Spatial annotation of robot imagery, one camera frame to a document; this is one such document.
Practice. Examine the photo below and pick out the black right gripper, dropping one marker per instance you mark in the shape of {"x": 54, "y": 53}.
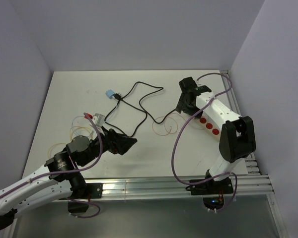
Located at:
{"x": 181, "y": 106}

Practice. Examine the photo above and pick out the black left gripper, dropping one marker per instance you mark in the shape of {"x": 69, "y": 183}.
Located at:
{"x": 117, "y": 143}

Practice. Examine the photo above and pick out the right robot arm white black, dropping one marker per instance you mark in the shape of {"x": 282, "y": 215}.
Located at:
{"x": 237, "y": 136}

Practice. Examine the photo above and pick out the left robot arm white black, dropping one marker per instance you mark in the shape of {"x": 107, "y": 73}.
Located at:
{"x": 60, "y": 177}

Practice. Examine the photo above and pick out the blue charger plug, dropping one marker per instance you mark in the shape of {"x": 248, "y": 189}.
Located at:
{"x": 110, "y": 94}

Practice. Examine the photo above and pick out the beige power strip red sockets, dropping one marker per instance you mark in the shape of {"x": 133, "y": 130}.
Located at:
{"x": 207, "y": 125}

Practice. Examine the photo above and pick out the left wrist camera grey red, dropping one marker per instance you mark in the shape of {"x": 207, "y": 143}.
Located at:
{"x": 96, "y": 119}

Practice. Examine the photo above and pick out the aluminium frame rail front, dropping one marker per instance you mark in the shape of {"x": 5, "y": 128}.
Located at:
{"x": 169, "y": 187}

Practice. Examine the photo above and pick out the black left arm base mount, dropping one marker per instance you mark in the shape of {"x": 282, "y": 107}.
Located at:
{"x": 93, "y": 191}

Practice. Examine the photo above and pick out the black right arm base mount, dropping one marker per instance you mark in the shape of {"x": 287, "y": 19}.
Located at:
{"x": 217, "y": 190}

